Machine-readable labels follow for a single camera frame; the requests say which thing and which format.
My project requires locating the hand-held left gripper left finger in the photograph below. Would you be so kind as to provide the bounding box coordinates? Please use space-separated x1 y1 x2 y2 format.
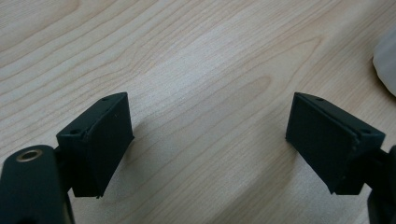
55 91 135 199

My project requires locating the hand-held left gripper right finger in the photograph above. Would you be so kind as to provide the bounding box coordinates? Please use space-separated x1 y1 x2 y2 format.
285 91 387 196

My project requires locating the white cloth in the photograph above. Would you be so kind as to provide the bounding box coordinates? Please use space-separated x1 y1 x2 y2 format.
373 25 396 97

